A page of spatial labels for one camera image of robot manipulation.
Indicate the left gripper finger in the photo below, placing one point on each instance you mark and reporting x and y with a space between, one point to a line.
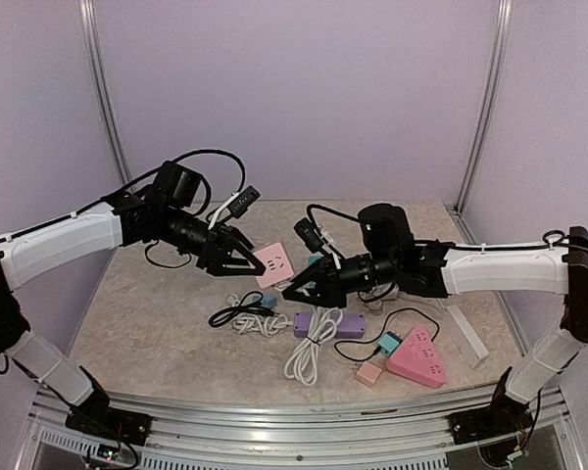
234 235
238 261

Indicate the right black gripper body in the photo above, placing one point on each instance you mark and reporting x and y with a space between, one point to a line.
383 266

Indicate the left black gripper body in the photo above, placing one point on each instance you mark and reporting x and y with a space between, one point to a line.
206 252

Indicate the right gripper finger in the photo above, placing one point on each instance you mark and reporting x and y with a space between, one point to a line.
325 298
315 277

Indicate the pink small plug adapter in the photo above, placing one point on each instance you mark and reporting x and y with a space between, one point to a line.
277 264

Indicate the light blue small plug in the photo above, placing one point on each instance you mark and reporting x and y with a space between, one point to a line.
268 301

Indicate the teal plug adapter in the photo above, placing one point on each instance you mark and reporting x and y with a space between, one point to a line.
388 343

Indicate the pink triangular power strip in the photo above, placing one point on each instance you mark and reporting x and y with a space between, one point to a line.
417 360

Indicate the white power strip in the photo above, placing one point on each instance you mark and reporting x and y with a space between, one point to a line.
464 336

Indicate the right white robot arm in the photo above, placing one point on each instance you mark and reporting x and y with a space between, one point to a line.
557 264

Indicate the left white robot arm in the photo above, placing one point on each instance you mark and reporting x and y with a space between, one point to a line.
116 220

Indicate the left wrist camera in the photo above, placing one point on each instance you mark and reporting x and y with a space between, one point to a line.
235 206

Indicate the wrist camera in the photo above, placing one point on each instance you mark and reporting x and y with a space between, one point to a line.
235 206
313 240

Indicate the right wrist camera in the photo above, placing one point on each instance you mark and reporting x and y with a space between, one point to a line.
313 240

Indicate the aluminium front frame rail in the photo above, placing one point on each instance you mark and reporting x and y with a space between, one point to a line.
395 433

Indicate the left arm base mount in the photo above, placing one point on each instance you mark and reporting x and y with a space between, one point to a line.
127 427

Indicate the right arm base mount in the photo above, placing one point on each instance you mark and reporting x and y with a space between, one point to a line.
487 422

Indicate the left aluminium corner post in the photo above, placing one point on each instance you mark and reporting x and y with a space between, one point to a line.
94 57

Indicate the aluminium corner post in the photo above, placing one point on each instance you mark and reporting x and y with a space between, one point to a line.
94 57
487 104

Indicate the right aluminium corner post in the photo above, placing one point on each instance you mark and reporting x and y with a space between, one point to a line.
487 104

